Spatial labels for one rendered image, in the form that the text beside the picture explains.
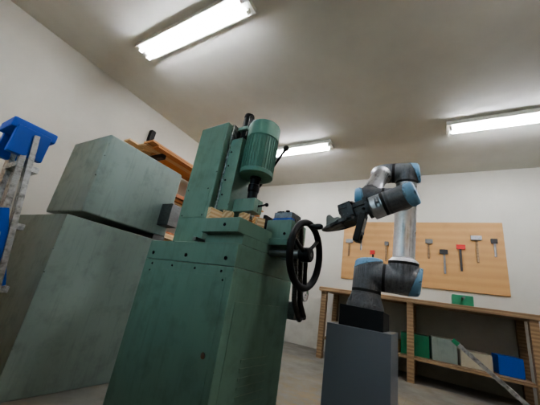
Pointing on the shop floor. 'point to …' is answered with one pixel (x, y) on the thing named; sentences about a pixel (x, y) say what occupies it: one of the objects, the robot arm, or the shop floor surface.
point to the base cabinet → (201, 337)
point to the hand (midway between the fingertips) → (325, 231)
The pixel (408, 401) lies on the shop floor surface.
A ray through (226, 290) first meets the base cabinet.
